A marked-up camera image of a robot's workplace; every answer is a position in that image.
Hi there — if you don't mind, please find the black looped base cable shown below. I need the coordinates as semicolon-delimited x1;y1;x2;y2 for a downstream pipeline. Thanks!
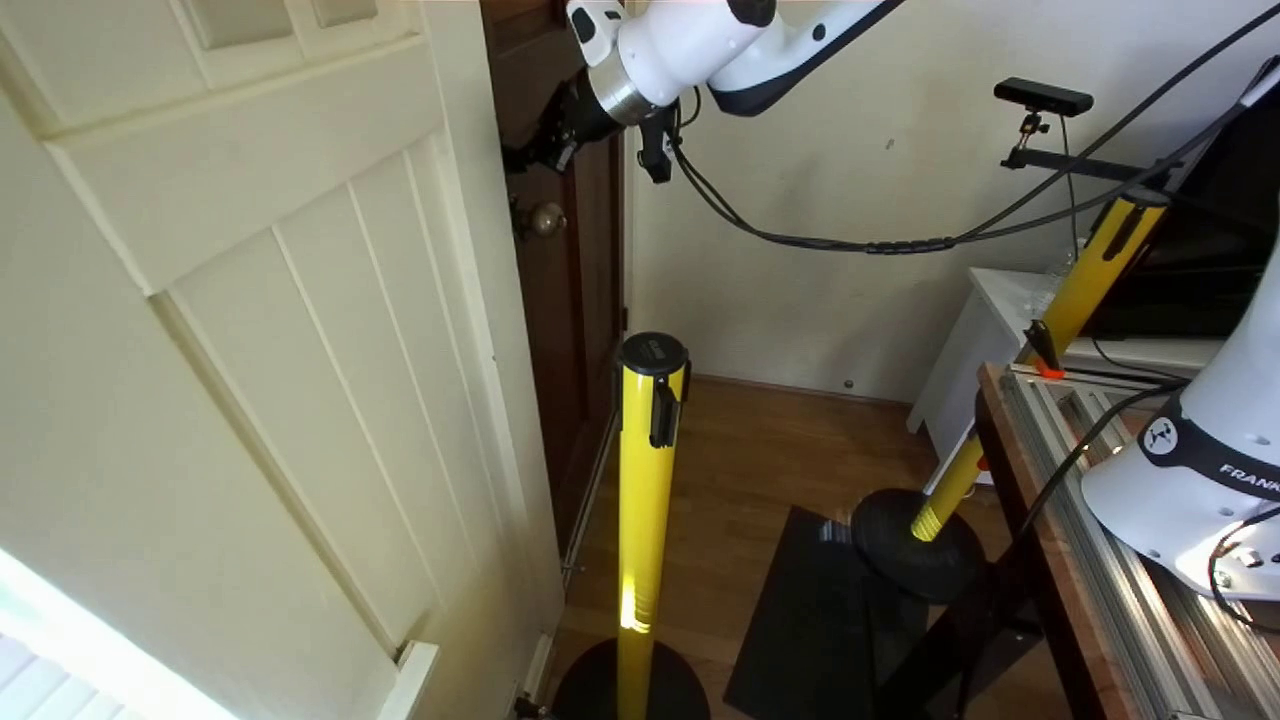
1204;500;1280;631

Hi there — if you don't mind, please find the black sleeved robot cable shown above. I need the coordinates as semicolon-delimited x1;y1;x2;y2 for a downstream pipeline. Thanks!
659;2;1280;261

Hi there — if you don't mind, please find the table with aluminium rails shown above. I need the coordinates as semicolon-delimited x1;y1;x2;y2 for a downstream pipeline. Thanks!
872;360;1280;720

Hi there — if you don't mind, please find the black camera on stand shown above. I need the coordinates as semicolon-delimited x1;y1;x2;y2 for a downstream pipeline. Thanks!
991;73;1175;187

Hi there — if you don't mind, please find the yellow black stanchion post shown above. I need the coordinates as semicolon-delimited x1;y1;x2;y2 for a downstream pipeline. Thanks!
850;187;1175;606
547;328;710;720

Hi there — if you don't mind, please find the brass door knob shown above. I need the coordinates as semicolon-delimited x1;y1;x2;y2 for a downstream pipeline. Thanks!
527;195;570;244

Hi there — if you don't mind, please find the black floor mat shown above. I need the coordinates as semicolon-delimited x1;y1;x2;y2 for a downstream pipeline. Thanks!
722;500;943;720

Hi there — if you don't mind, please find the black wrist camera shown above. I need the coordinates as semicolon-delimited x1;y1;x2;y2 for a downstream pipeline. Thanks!
631;109;678;187

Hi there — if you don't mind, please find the white panelled door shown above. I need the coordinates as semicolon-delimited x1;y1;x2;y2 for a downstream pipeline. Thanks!
0;0;566;720

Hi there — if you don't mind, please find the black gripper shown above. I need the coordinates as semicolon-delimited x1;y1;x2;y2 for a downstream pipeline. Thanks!
500;73;631;177

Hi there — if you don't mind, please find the white cabinet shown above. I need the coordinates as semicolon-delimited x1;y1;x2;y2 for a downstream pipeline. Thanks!
909;263;1228;472

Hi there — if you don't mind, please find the thin black table cable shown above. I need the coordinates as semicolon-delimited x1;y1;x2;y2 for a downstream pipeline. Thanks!
952;380;1183;720

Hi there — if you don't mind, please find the dark brown wooden door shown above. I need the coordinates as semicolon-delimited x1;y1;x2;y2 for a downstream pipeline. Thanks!
480;0;631;553

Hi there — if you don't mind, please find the black monitor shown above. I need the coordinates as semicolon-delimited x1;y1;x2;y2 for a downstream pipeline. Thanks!
1089;55;1280;343

